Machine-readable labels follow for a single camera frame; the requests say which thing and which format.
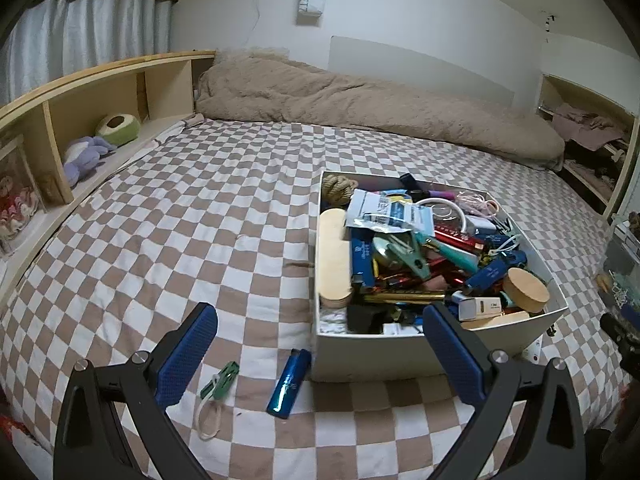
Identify checkered bed sheet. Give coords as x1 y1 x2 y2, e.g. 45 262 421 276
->
0 119 623 480

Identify pale grey curtain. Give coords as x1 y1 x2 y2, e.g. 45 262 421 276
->
0 0 173 106

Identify clear storage box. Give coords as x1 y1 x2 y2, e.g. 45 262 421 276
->
597 210 640 311

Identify flat wooden lid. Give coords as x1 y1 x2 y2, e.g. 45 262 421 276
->
462 311 532 331

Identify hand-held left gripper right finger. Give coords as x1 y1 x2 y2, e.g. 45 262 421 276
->
421 301 588 480

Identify pink clothes pile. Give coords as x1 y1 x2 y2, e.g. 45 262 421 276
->
550 102 628 151

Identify teal handle tool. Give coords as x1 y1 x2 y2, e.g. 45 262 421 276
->
425 237 478 275

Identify teal clothes clip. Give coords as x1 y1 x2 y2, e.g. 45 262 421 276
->
372 235 431 281

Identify white cardboard box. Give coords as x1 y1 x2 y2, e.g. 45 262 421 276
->
310 170 571 383

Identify gold metallic tube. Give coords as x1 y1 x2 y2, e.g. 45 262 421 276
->
362 292 447 307

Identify wooden clothes shelf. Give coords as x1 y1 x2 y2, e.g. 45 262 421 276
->
535 74 640 221

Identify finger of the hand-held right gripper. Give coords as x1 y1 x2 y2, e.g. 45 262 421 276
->
600 312 640 346

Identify pink hair ties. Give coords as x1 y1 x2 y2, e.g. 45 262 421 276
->
457 191 502 217

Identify beige fluffy duvet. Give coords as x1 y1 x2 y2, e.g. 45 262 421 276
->
194 49 566 171

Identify red patterned fabric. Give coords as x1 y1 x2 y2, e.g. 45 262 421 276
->
0 412 38 461

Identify rope ball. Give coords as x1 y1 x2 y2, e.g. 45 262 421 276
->
321 174 358 207

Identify white plastic ring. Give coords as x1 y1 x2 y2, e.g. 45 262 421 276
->
414 198 470 236

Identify round wooden box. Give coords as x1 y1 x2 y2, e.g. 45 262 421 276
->
501 267 551 315

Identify avocado plush toy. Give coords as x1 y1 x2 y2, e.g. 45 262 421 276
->
96 114 138 148

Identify red metallic tube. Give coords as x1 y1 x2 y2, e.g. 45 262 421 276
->
434 229 485 257

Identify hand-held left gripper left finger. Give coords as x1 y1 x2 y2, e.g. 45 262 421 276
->
52 301 219 480

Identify purple plush toy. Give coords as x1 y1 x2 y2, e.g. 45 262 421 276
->
62 136 118 187

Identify small white box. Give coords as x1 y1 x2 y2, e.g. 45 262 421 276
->
457 296 505 322

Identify small black box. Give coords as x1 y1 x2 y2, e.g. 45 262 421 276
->
346 305 383 333

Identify wooden bedside shelf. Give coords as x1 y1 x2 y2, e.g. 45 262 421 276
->
0 50 217 261

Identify white medicine packet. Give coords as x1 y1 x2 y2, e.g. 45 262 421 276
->
346 188 435 237

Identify oblong wooden case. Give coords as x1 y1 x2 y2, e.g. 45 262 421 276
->
318 208 354 310

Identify green clip with white loop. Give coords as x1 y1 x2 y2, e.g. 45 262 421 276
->
196 361 241 442

